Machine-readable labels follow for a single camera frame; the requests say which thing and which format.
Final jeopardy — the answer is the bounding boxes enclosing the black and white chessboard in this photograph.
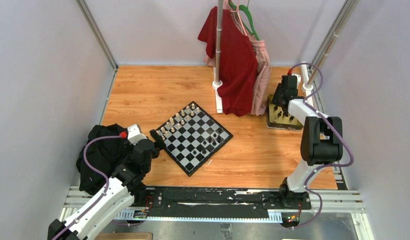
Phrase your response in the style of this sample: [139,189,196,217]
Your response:
[156,101,233,177]

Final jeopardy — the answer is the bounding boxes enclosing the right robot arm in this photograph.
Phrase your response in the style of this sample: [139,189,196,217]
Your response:
[271,73,343,209]

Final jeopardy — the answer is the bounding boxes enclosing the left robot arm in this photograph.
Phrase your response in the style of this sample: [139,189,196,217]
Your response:
[47,124,166,240]

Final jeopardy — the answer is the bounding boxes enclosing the yellow tray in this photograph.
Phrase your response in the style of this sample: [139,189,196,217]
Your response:
[266,94,304,131]

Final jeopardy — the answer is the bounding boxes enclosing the pink garment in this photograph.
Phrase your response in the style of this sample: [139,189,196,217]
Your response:
[223,0,272,116]

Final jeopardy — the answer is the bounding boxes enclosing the black cloth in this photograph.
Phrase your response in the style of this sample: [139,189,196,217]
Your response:
[75,123,134,196]

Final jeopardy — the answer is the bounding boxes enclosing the red shirt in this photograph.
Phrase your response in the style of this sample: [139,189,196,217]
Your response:
[217,9,258,117]

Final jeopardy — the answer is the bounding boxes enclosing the white rack base foot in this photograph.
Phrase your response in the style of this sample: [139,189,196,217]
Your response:
[211,67,223,114]

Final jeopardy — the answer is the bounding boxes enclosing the green hanger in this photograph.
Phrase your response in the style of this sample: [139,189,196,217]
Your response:
[228,0,260,41]

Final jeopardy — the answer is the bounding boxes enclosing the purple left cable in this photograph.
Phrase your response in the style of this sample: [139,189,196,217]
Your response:
[50,134,128,240]

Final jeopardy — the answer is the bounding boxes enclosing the purple cable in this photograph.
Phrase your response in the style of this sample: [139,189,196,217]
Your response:
[287,62,355,229]
[50,134,128,240]

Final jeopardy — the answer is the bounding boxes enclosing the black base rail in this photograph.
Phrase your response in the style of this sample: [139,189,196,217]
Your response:
[132,186,311,220]

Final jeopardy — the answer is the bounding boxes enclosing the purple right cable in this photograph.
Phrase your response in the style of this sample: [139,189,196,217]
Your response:
[287,62,355,229]

